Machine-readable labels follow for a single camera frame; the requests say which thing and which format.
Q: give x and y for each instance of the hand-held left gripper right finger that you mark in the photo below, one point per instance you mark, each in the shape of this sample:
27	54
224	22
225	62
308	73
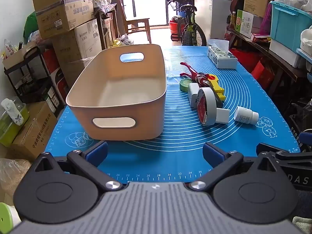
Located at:
211	154

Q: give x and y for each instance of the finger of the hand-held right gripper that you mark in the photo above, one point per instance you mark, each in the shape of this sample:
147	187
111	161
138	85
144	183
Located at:
270	148
306	139

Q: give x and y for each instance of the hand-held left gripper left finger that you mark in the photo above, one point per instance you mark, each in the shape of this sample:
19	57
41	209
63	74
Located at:
97	151

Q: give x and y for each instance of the small white rectangular block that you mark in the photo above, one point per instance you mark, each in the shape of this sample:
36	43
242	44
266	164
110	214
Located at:
223	115

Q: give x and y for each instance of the beige plastic storage basket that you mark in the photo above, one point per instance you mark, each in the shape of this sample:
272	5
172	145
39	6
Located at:
117	117

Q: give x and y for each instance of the large white tape roll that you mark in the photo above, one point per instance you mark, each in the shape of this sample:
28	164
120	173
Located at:
209	102

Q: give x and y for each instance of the white plug charger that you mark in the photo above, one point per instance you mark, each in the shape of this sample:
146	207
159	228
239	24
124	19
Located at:
193	95

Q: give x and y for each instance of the dark blue trousers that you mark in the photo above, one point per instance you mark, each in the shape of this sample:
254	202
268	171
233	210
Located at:
306	202

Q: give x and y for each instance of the blue silicone baking mat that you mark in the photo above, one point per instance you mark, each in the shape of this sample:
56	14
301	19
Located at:
182	129

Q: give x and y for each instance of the white pill bottle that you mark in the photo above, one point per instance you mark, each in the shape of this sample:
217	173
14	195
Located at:
243	115

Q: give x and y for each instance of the light green cloth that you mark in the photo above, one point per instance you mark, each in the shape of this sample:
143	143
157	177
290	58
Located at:
303	225

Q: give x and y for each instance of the brown cardboard box red print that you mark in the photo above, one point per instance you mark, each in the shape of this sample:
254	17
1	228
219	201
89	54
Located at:
34	131

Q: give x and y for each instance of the yellow plastic toy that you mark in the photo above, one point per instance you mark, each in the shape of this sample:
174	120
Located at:
215	82

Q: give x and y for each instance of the red black appliance box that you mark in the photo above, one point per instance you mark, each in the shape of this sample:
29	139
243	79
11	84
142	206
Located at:
59	87

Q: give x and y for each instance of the red paper bag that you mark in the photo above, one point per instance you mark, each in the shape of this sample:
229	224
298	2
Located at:
263	74

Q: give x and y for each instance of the small green tape roll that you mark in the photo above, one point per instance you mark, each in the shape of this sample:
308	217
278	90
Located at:
184	84

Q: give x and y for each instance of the white storage box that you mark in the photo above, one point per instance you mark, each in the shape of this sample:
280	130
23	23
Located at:
285	53

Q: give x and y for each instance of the clear plastic bag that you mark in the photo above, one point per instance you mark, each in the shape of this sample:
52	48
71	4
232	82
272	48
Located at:
12	180

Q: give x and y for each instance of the green transparent lidded container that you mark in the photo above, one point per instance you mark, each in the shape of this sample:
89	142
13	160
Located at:
9	124

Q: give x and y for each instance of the dark wooden bench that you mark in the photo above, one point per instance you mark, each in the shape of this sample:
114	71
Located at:
268	51

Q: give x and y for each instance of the black metal rack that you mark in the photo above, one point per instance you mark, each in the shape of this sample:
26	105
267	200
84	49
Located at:
29	82

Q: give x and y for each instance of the white patterned tissue pack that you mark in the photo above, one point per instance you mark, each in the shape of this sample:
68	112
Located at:
221	57

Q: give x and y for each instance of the large printed cardboard box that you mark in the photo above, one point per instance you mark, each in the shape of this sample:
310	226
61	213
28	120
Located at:
80	46

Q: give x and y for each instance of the yellow plastic jug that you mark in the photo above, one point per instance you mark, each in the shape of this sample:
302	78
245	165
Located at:
115	44

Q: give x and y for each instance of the green white round lid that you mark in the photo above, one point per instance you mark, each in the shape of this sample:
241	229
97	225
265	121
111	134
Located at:
6	217

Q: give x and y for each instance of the teal plastic storage bin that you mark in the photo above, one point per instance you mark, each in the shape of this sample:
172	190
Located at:
287	24

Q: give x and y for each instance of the small cardboard box with clutter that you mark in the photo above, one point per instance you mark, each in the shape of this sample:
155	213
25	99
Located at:
19	56

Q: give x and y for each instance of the green white carton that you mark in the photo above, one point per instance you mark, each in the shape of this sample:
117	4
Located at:
246	23

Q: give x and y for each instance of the green black bicycle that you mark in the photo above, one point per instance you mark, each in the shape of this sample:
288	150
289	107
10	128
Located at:
190	26

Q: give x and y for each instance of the red bucket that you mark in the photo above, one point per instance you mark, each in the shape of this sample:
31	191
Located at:
173	26

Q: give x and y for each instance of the wooden chair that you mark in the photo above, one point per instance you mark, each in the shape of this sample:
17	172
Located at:
136	22

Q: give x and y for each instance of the white chest freezer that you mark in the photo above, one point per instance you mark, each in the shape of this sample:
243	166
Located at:
214	17

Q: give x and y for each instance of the open brown cardboard box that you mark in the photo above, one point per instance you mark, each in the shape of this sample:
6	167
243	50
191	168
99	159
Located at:
63	14

